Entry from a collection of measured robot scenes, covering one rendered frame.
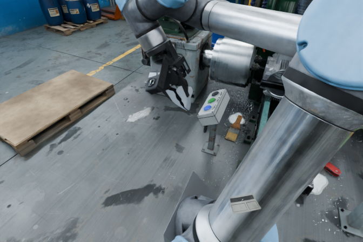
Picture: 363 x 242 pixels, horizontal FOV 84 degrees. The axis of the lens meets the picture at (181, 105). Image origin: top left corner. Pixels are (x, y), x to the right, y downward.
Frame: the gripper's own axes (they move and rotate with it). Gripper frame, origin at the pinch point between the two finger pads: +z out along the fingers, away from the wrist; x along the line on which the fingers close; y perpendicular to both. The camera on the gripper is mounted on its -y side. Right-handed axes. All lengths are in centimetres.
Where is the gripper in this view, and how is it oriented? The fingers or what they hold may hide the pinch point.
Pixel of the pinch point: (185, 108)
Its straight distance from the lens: 62.9
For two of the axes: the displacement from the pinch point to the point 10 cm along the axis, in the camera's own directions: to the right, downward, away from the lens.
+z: 4.6, 8.1, 3.7
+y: 4.1, -5.6, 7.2
